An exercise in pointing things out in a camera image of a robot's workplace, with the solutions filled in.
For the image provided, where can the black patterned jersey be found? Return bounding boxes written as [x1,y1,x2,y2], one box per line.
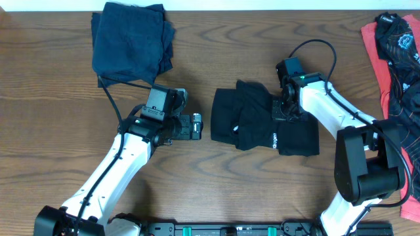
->
[375,12,419,200]

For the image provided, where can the red garment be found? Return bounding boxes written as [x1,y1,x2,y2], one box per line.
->
[361,14,419,223]

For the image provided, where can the folded dark blue garment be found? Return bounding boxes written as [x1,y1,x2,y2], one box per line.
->
[91,2,175,87]

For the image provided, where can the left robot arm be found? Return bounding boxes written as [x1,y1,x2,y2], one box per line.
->
[33,113,203,235]

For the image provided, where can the black right base cable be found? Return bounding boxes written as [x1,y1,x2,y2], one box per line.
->
[280,218,316,236]

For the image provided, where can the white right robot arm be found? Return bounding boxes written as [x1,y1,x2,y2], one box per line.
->
[272,72,406,235]

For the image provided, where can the plain black t-shirt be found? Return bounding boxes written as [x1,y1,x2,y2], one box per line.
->
[211,80,320,157]

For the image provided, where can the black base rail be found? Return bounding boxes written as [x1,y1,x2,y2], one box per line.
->
[140,222,394,236]

